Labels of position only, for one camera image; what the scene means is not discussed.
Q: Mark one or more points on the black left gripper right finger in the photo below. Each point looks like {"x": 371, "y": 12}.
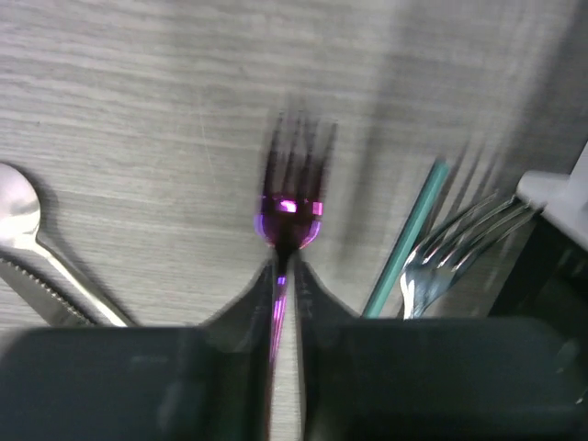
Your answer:
{"x": 512, "y": 378}

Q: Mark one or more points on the silver spoon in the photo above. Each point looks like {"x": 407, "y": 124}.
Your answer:
{"x": 20, "y": 226}

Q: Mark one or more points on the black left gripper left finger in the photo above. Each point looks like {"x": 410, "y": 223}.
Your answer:
{"x": 200, "y": 382}

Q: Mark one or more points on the black knife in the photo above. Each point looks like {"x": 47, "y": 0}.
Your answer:
{"x": 53, "y": 308}

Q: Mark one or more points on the black slotted utensil caddy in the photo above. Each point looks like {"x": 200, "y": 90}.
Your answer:
{"x": 549, "y": 278}

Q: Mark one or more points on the teal chopstick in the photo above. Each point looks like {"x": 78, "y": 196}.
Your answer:
{"x": 421, "y": 209}

